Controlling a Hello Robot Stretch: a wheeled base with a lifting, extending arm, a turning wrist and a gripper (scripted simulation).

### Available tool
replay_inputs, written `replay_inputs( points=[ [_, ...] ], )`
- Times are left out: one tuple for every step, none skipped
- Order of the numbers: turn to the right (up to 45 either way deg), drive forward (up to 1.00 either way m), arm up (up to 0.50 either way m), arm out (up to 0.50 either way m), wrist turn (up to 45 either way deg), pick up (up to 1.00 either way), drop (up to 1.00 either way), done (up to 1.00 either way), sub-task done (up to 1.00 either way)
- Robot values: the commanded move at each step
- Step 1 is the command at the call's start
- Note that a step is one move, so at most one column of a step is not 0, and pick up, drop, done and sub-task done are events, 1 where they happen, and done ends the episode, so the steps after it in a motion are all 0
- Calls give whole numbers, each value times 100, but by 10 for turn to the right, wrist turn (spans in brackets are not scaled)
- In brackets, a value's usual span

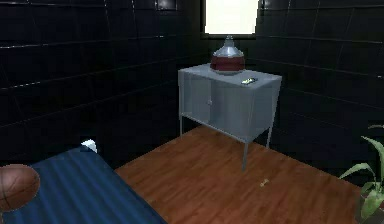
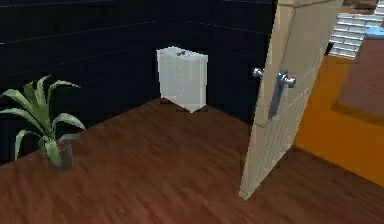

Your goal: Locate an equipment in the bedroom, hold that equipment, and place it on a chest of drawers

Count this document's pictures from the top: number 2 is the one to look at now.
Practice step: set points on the beige room door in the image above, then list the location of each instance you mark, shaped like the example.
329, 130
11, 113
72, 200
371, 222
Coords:
286, 100

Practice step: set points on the green house plant in pot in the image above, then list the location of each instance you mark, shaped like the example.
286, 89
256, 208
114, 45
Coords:
43, 116

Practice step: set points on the blue object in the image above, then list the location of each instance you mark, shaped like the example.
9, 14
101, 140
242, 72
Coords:
376, 31

